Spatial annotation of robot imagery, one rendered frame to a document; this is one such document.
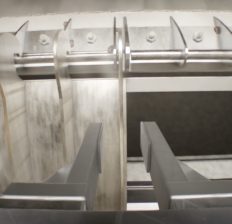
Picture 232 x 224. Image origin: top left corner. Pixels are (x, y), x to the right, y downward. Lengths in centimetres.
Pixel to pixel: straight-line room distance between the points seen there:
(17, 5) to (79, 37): 16
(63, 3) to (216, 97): 154
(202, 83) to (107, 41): 18
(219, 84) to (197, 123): 132
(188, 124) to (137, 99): 51
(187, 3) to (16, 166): 42
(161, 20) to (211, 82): 14
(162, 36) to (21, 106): 26
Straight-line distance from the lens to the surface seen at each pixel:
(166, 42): 31
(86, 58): 26
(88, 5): 38
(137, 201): 115
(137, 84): 28
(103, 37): 31
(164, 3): 38
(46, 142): 31
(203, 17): 37
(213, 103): 172
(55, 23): 35
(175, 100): 157
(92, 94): 28
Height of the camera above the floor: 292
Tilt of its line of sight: 73 degrees down
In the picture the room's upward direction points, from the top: 178 degrees counter-clockwise
